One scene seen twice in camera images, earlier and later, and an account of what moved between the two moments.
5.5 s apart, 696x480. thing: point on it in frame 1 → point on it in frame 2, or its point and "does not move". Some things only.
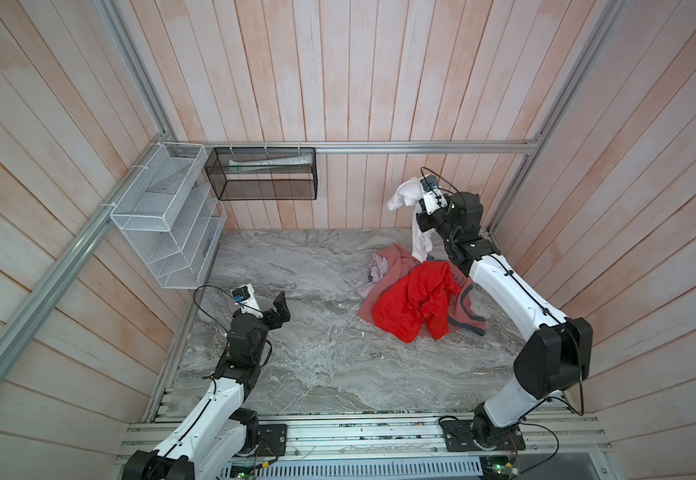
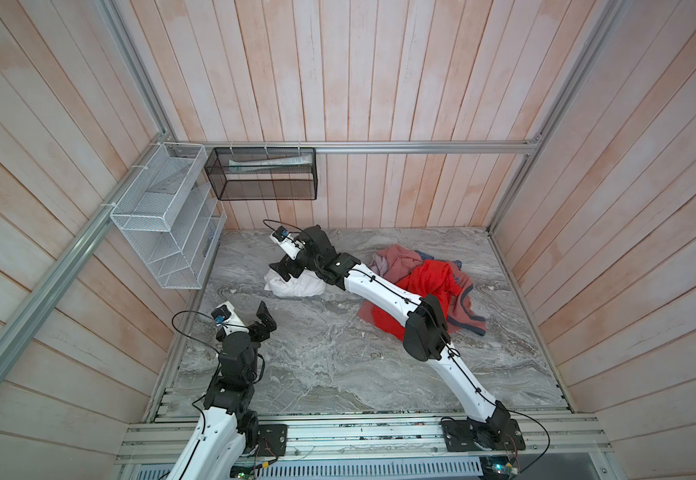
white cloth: x=410 y=193 → x=308 y=283
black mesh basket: x=263 y=173 does not move
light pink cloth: x=380 y=267 does not move
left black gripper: x=276 y=322 → x=255 y=328
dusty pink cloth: x=460 y=313 does not move
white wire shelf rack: x=172 y=214 does not move
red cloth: x=418 y=300 does not move
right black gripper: x=422 y=221 → x=289 y=265
